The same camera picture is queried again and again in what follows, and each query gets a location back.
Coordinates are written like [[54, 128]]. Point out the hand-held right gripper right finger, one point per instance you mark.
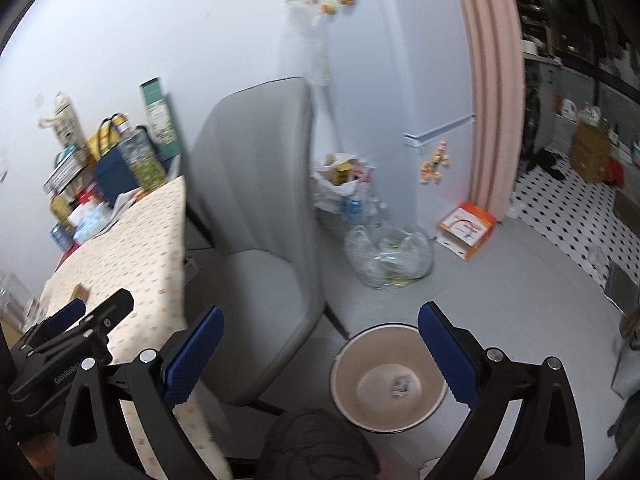
[[445, 360]]

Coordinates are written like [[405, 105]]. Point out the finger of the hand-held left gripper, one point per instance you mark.
[[65, 316], [112, 305]]

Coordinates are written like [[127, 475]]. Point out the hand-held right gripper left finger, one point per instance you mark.
[[194, 360]]

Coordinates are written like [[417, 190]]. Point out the small brown cardboard box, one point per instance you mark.
[[80, 291]]

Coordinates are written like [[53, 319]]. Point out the crumpled paper scrap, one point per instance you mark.
[[401, 386]]

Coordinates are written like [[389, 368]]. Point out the floral tablecloth table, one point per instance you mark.
[[140, 240]]

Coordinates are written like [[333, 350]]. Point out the blue drink can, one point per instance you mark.
[[61, 237]]

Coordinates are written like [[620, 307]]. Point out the blue and white tissue box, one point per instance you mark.
[[90, 222]]

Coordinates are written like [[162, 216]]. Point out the crumpled white paper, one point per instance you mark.
[[126, 202]]

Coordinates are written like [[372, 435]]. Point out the jar with yellow contents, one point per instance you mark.
[[60, 208]]

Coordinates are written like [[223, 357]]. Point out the red round container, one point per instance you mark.
[[87, 194]]

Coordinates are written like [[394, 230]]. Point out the clear plastic bag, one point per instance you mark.
[[390, 257]]

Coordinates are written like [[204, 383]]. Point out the navy blue bag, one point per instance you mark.
[[115, 172]]

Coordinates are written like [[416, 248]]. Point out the orange and white cardboard box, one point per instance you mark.
[[467, 227]]

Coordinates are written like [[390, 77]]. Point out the dark cloth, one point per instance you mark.
[[315, 445]]

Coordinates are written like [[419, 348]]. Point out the clear bottle with green pickles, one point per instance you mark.
[[145, 160]]

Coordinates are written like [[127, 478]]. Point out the grey upholstered chair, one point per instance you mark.
[[260, 210]]

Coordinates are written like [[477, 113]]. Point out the yellow snack packet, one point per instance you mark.
[[100, 140]]

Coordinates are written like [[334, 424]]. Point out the clear bottle with blue label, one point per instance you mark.
[[353, 208]]

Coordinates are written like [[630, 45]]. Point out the grey ribbed board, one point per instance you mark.
[[620, 282]]

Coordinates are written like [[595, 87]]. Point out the cluster of orange toy magnets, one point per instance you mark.
[[435, 162]]

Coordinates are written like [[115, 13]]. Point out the green tall box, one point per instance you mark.
[[160, 112]]

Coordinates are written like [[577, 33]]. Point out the white plastic bag with waste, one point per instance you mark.
[[332, 185]]

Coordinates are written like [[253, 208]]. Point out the black cloth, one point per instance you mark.
[[547, 162]]

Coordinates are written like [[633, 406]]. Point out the flat brown cardboard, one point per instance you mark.
[[627, 210]]

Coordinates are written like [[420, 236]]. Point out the red bag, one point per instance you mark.
[[612, 171]]

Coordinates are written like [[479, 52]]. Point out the large brown cardboard box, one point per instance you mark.
[[592, 150]]

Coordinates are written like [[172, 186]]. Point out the grey washing machine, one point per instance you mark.
[[542, 90]]

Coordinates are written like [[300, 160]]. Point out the white refrigerator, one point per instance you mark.
[[435, 60]]

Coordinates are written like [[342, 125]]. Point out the translucent white hanging bag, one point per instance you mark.
[[305, 45]]

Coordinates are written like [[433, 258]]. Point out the pink door frame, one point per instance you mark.
[[495, 85]]

